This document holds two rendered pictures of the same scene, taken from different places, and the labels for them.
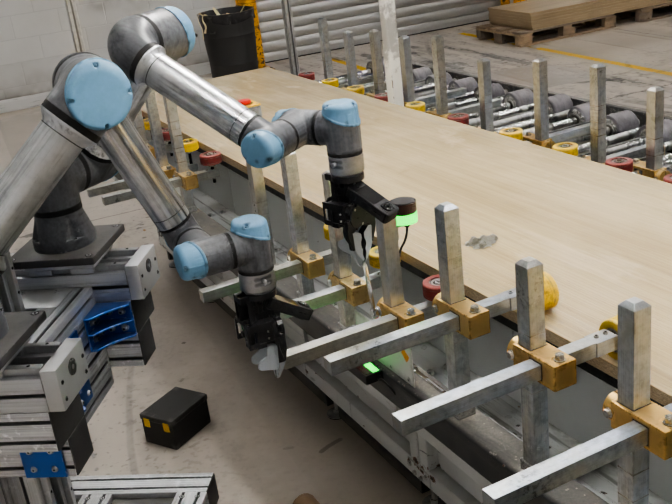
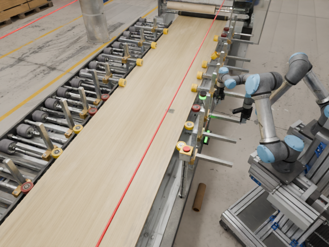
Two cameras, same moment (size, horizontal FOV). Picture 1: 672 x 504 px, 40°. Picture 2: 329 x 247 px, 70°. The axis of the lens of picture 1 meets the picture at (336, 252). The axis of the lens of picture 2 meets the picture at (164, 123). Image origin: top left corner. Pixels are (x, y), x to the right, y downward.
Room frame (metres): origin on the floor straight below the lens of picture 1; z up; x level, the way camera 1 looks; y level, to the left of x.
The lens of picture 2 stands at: (3.37, 0.76, 2.31)
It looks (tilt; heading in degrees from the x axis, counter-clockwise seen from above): 43 degrees down; 224
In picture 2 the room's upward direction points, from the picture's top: straight up
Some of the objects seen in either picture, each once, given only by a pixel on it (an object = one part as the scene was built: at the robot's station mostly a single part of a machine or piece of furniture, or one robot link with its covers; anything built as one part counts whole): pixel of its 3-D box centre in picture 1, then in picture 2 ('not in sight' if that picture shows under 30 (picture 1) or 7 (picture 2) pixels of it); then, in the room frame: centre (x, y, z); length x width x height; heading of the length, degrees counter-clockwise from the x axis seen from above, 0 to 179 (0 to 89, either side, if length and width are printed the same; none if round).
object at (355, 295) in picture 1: (348, 286); (199, 134); (2.13, -0.02, 0.83); 0.13 x 0.06 x 0.05; 25
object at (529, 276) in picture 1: (533, 378); (215, 83); (1.47, -0.33, 0.90); 0.03 x 0.03 x 0.48; 25
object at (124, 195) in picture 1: (162, 186); not in sight; (3.20, 0.59, 0.83); 0.43 x 0.03 x 0.04; 115
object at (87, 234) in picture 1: (61, 223); (284, 159); (2.14, 0.65, 1.09); 0.15 x 0.15 x 0.10
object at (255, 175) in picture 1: (259, 201); (183, 177); (2.61, 0.21, 0.93); 0.05 x 0.04 x 0.45; 25
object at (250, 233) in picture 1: (250, 244); (249, 97); (1.74, 0.17, 1.12); 0.09 x 0.08 x 0.11; 113
